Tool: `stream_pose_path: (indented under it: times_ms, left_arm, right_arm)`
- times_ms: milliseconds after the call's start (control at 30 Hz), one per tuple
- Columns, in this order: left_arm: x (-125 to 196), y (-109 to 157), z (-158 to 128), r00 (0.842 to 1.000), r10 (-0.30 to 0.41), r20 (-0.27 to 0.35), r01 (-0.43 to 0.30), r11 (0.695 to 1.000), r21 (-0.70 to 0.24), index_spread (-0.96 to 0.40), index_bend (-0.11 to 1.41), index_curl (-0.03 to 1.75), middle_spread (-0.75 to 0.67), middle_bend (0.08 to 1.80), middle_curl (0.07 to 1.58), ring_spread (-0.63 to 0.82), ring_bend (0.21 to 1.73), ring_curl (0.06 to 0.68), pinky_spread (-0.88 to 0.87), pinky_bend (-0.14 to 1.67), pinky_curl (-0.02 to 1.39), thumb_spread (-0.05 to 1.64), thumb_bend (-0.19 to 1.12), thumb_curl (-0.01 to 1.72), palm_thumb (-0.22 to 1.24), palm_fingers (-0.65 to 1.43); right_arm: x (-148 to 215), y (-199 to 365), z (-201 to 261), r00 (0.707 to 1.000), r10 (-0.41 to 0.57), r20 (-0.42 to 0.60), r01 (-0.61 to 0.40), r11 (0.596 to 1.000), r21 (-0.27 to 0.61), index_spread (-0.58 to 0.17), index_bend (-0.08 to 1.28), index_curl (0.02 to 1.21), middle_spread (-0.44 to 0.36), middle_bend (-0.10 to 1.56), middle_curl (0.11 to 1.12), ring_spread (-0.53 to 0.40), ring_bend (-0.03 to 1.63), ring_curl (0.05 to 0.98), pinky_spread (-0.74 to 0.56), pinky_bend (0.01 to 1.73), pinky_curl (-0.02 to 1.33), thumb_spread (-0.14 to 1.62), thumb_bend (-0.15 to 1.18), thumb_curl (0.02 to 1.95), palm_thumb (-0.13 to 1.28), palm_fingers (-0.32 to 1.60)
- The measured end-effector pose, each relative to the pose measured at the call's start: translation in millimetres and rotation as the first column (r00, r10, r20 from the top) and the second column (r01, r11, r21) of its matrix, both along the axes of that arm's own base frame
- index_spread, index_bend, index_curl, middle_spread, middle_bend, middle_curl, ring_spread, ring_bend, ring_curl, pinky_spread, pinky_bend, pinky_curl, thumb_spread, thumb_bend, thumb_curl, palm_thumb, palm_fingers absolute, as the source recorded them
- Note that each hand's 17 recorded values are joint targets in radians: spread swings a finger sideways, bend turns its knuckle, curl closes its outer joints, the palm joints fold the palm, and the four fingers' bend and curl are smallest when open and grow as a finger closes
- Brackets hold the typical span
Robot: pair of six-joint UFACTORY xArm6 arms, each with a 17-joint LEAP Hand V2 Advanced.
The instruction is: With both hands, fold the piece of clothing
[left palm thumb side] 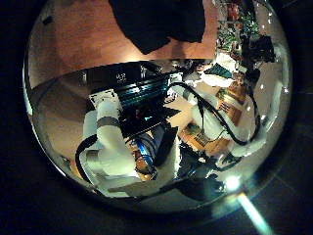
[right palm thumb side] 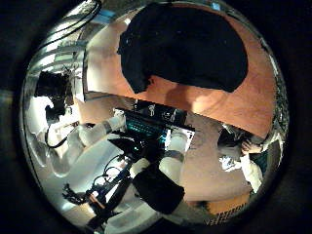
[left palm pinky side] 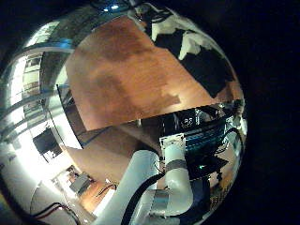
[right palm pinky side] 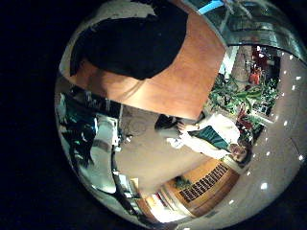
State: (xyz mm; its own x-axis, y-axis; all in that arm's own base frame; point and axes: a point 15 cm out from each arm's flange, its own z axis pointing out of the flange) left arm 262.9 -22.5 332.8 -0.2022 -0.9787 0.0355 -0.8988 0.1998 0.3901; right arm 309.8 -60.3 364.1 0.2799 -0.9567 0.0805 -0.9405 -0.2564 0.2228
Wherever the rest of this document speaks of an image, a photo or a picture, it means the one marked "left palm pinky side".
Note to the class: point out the black and white clothing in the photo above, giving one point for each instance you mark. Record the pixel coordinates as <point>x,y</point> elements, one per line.
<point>209,68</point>

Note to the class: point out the ceiling light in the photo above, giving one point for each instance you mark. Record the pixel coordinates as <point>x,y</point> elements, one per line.
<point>112,7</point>

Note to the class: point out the black control box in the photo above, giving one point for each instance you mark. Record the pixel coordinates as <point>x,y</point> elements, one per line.
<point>203,137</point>

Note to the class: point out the black monitor screen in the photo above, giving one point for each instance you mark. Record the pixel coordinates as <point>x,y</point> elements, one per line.
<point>47,142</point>

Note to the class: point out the grey box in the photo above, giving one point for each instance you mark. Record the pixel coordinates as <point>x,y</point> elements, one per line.
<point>80,184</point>

